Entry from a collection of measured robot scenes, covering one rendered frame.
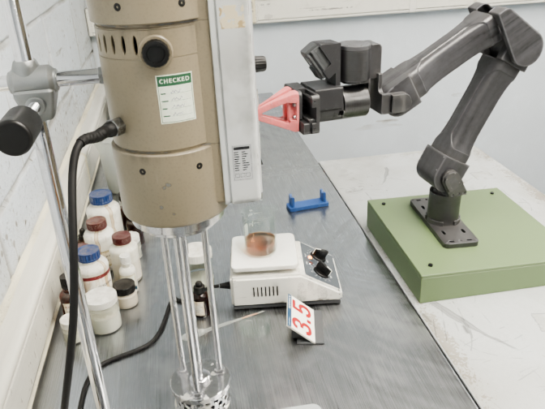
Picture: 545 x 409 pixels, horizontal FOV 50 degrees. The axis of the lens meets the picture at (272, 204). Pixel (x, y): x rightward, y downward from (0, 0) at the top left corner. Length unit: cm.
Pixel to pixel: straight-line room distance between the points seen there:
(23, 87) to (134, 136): 10
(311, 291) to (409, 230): 27
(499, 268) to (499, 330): 12
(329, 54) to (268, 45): 144
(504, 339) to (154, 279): 65
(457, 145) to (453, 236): 18
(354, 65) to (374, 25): 152
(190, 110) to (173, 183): 6
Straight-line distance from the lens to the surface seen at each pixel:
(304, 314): 104
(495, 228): 126
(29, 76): 54
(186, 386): 69
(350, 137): 260
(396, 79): 106
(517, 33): 114
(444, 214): 121
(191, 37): 49
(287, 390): 92
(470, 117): 116
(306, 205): 142
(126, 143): 52
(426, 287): 109
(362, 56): 100
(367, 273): 118
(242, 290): 106
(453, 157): 116
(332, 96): 99
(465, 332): 106
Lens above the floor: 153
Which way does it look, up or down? 26 degrees down
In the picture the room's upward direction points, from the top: 3 degrees counter-clockwise
